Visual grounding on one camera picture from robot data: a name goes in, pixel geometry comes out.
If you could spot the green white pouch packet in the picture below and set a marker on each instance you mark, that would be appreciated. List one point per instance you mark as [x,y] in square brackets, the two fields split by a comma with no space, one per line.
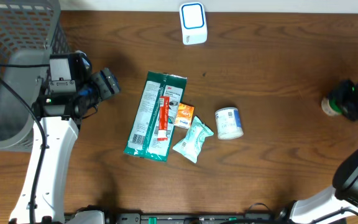
[143,139]

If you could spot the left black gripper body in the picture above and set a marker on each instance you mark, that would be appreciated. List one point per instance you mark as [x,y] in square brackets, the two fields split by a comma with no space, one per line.
[96,89]

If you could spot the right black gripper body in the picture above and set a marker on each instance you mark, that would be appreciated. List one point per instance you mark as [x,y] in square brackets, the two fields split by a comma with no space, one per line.
[353,97]

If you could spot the orange snack box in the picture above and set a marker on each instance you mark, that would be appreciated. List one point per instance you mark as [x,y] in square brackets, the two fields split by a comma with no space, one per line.
[184,116]

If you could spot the white blue label container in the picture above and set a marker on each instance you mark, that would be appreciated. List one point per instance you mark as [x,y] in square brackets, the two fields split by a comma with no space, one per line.
[228,123]

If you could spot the white barcode scanner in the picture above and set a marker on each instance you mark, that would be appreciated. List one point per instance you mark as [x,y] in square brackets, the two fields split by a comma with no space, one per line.
[193,23]

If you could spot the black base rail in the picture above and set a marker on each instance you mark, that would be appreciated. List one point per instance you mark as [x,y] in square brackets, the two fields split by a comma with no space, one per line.
[97,217]

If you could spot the grey plastic mesh basket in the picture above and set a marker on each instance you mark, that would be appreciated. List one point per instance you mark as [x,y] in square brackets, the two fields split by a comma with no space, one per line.
[30,32]

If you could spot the mint green wipes pack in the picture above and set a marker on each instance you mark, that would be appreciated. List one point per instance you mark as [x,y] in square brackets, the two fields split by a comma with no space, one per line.
[190,146]

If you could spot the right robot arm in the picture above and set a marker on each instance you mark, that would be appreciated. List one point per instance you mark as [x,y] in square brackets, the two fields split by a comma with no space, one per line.
[340,200]

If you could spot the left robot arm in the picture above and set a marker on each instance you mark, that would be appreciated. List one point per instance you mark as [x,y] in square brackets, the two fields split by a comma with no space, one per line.
[58,117]

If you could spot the red sachet packet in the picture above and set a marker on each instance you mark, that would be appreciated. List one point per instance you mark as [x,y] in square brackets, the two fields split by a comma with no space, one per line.
[163,118]

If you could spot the green lid glass jar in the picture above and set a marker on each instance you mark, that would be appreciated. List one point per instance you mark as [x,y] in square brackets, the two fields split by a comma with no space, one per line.
[328,109]

